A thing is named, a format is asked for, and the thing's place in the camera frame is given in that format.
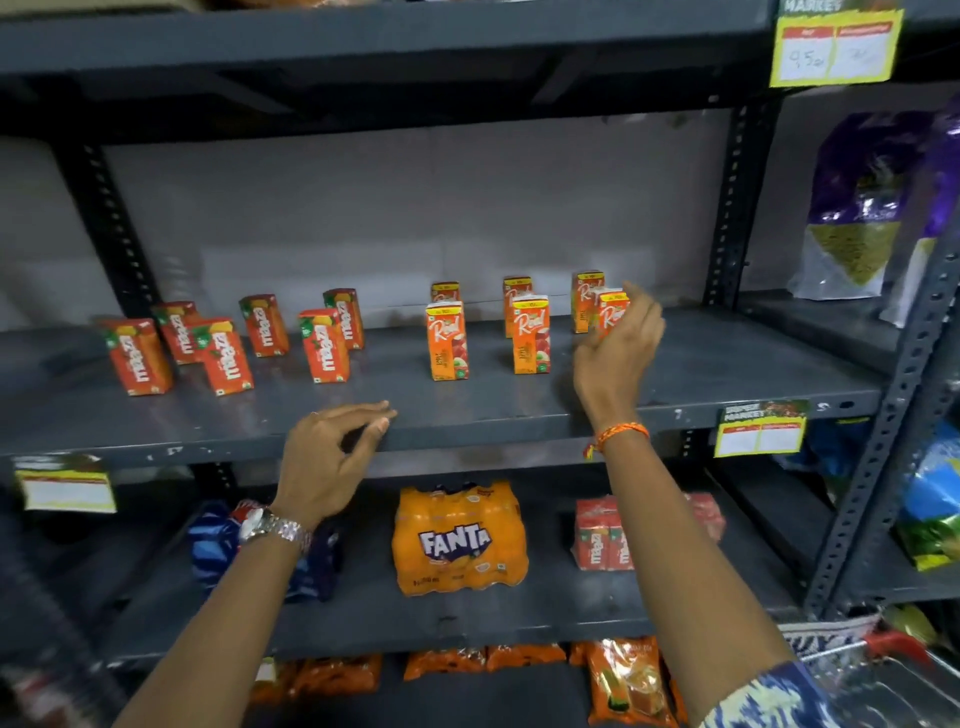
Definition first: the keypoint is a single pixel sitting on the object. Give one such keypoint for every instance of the person's right hand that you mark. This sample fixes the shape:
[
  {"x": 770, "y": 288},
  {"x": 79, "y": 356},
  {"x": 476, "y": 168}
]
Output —
[{"x": 611, "y": 371}]

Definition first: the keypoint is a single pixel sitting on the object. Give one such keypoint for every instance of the person's left hand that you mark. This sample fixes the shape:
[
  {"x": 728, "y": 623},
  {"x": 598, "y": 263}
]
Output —
[{"x": 319, "y": 472}]

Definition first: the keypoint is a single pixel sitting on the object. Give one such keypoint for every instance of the person's right thumb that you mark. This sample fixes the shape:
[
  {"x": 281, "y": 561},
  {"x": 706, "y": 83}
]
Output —
[{"x": 591, "y": 346}]

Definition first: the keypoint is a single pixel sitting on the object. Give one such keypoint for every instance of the person's left thumb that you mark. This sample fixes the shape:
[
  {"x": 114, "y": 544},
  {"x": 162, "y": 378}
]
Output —
[{"x": 371, "y": 442}]

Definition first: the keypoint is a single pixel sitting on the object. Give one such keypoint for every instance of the small orange juice carton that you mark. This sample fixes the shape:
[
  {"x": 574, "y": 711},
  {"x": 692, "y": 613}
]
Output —
[{"x": 611, "y": 310}]

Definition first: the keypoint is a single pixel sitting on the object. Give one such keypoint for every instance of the person's right forearm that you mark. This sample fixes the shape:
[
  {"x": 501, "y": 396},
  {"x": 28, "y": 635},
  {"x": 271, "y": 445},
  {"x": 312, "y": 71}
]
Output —
[{"x": 690, "y": 570}]

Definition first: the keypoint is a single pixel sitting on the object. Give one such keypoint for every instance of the person's left forearm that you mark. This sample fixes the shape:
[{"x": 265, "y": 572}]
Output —
[{"x": 217, "y": 637}]

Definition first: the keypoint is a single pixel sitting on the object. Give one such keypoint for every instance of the dark grey metal shelf rack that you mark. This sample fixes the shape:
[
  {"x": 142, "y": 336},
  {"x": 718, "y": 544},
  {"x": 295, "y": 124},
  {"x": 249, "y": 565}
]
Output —
[
  {"x": 480, "y": 409},
  {"x": 862, "y": 510}
]

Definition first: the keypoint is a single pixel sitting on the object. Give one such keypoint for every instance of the group of orange cartons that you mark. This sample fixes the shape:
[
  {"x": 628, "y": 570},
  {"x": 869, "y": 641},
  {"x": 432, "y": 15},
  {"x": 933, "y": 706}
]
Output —
[{"x": 448, "y": 345}]

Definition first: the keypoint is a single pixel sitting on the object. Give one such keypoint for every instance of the silver metal wristwatch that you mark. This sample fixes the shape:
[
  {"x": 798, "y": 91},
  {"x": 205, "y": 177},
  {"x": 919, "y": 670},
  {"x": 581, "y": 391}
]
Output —
[{"x": 276, "y": 527}]

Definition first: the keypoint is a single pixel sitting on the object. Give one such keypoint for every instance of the orange soda bottle pack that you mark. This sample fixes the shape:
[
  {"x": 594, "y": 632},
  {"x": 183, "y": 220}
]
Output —
[{"x": 459, "y": 536}]

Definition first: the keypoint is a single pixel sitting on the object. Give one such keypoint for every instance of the blue drink pack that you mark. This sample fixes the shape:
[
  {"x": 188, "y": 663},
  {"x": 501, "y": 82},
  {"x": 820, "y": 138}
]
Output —
[{"x": 214, "y": 544}]

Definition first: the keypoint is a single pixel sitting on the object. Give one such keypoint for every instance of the red juice carton pack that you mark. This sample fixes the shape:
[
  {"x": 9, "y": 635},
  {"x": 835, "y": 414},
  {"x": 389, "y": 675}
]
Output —
[{"x": 600, "y": 536}]

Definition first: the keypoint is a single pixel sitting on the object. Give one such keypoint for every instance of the yellow price label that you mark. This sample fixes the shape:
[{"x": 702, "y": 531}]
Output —
[
  {"x": 836, "y": 49},
  {"x": 66, "y": 487},
  {"x": 761, "y": 431}
]

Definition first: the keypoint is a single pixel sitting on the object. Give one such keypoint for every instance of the group of red cartons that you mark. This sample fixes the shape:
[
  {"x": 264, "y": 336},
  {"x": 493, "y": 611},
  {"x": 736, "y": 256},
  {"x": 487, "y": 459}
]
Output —
[{"x": 139, "y": 360}]

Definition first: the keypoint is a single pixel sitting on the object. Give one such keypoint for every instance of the blue plastic bag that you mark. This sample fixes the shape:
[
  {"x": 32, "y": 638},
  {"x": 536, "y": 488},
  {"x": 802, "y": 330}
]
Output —
[{"x": 829, "y": 450}]

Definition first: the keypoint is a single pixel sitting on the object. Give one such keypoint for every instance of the purple white food bag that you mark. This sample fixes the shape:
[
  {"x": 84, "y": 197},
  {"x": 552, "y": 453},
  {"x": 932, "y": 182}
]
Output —
[
  {"x": 859, "y": 210},
  {"x": 941, "y": 187}
]

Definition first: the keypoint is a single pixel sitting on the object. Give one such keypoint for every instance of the large orange snack packet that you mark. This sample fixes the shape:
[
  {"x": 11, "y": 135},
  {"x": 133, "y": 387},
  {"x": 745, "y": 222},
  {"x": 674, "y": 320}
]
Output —
[{"x": 626, "y": 682}]

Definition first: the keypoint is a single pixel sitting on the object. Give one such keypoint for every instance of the blue green snack bag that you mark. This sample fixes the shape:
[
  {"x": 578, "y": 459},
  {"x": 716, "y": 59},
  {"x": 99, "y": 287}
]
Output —
[{"x": 934, "y": 510}]

